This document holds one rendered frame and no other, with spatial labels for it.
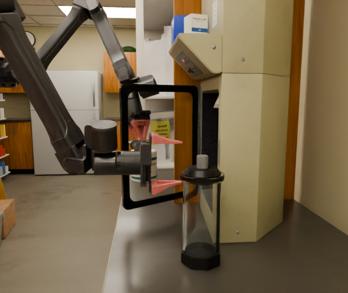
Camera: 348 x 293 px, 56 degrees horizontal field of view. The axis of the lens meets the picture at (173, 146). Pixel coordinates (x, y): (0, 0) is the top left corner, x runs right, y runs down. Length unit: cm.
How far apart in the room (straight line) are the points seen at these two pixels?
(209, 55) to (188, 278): 55
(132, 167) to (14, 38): 37
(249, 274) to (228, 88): 46
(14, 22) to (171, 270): 66
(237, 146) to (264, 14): 35
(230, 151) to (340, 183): 44
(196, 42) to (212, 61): 6
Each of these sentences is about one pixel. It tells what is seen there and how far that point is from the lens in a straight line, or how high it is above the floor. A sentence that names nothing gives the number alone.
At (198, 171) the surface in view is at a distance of 76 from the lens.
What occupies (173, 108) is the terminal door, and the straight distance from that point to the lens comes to 111.
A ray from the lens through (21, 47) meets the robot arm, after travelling 79.
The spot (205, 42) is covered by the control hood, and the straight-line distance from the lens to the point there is 88.
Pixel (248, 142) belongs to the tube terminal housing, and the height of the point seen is 123.
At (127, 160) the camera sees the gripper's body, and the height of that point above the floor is 120.
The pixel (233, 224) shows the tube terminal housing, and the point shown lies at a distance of 96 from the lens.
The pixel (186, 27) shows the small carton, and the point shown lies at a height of 154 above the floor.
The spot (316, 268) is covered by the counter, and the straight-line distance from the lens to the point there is 90.
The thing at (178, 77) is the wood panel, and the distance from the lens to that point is 123.
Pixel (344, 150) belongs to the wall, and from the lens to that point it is 117.
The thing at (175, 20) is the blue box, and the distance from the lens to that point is 108.
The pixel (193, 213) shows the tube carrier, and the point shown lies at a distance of 78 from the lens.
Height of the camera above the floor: 135
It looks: 8 degrees down
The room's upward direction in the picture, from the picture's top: straight up
